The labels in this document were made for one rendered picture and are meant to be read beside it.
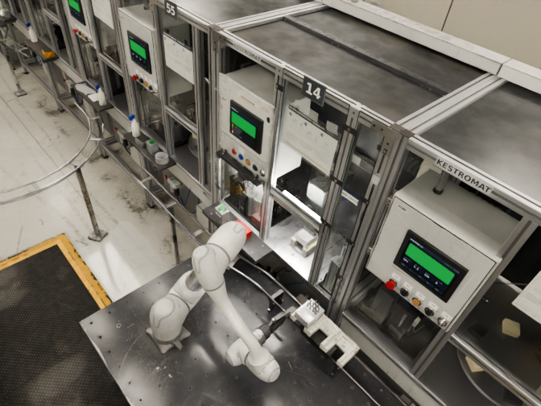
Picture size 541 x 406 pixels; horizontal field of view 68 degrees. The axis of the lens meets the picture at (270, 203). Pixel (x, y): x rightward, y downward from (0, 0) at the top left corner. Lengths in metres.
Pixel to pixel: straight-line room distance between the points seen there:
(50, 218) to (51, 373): 1.50
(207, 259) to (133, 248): 2.09
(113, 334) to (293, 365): 1.00
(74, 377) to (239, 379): 1.30
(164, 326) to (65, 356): 1.20
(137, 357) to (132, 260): 1.40
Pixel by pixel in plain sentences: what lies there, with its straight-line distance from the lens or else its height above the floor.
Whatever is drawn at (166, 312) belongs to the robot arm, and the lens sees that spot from 2.17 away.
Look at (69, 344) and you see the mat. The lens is 3.31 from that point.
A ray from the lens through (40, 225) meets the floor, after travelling 4.14.
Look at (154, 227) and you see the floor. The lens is 3.85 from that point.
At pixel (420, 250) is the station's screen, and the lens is 1.64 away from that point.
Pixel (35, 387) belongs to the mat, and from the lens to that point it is 3.24.
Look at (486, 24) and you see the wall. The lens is 5.23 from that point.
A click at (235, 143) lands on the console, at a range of 2.27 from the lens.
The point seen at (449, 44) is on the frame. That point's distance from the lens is 2.24.
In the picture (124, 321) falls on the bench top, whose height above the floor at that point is 0.68.
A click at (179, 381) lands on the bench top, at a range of 2.30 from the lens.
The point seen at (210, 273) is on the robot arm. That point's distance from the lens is 1.70.
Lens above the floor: 2.79
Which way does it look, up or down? 43 degrees down
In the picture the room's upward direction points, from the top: 7 degrees clockwise
